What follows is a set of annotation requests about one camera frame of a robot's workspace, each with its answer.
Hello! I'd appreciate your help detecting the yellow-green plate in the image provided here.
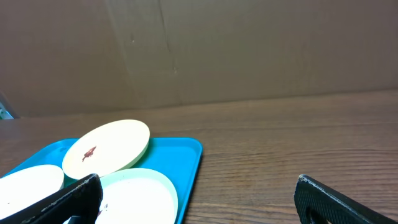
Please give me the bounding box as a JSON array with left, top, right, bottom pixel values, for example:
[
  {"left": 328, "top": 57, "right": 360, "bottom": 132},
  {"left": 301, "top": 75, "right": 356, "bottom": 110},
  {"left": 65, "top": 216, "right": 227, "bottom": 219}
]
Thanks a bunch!
[{"left": 62, "top": 119, "right": 150, "bottom": 180}]

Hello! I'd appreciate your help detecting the teal plastic tray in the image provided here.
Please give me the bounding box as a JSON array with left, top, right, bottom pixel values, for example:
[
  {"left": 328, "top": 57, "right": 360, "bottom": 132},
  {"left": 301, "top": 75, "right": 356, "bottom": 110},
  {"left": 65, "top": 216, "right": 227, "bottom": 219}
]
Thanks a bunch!
[{"left": 8, "top": 137, "right": 203, "bottom": 224}]

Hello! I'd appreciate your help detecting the white plate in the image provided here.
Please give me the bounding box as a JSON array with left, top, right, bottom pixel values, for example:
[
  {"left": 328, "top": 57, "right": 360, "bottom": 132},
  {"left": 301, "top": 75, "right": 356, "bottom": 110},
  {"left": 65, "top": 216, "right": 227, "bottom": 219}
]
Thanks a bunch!
[{"left": 1, "top": 164, "right": 64, "bottom": 219}]

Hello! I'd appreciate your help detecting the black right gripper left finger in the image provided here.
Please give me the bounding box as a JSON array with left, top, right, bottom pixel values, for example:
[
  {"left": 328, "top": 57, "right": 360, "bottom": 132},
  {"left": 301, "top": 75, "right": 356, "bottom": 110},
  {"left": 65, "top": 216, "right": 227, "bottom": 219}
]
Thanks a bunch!
[{"left": 1, "top": 174, "right": 103, "bottom": 224}]

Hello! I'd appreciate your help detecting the light blue plate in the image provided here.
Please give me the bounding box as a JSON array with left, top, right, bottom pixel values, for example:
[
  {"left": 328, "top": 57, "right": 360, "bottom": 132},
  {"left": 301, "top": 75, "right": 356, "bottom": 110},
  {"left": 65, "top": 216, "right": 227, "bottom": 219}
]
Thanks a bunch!
[{"left": 95, "top": 168, "right": 178, "bottom": 224}]

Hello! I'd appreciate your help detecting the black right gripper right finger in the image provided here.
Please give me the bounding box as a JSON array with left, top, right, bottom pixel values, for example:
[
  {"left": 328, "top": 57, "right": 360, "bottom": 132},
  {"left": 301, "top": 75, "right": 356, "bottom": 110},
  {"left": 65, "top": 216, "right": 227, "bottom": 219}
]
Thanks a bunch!
[{"left": 294, "top": 174, "right": 397, "bottom": 224}]

